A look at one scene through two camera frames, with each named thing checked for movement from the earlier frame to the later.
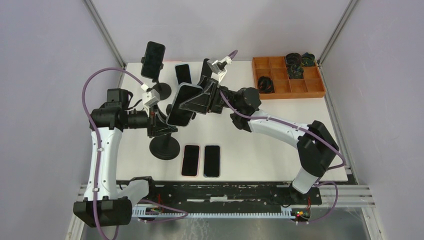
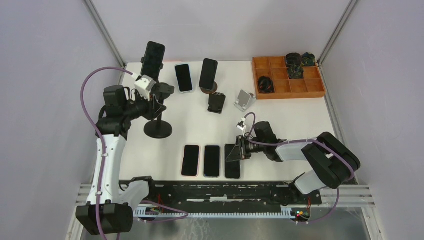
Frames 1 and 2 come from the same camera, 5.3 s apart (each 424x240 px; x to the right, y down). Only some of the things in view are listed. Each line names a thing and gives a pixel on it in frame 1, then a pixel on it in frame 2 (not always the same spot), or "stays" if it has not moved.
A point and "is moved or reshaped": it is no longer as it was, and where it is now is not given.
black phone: (179, 116) to (232, 168)
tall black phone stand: (164, 147) is moved or reshaped
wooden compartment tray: (311, 86) stays
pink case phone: (190, 165) stays
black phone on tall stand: (153, 60) stays
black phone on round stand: (206, 70) stays
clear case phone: (212, 161) stays
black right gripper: (204, 102) to (235, 154)
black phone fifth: (183, 73) stays
